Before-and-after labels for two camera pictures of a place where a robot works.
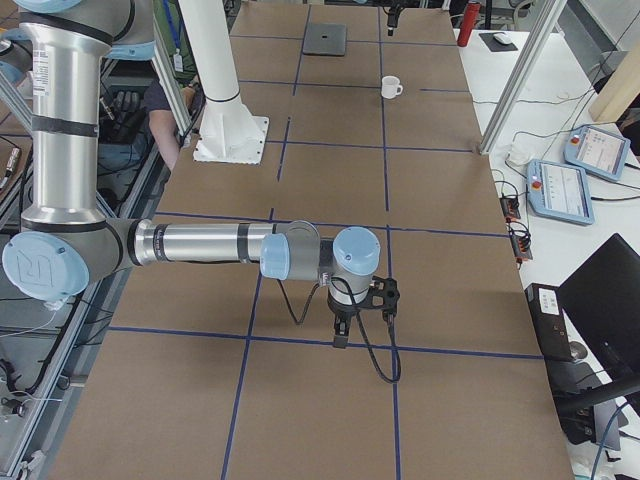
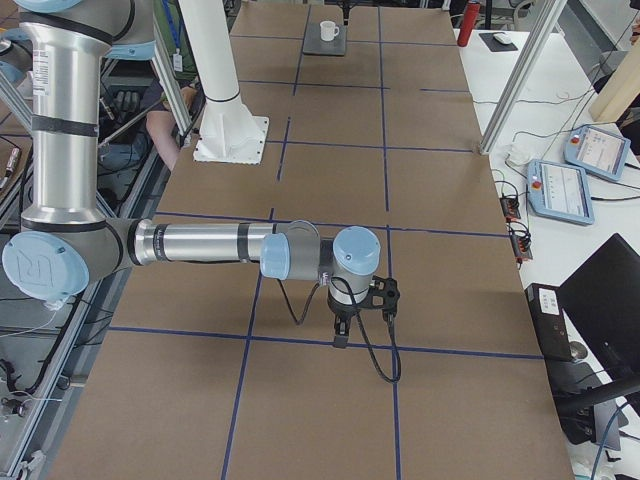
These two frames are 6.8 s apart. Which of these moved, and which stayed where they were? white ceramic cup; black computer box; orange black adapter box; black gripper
Moved: white ceramic cup
Stayed: orange black adapter box; black computer box; black gripper
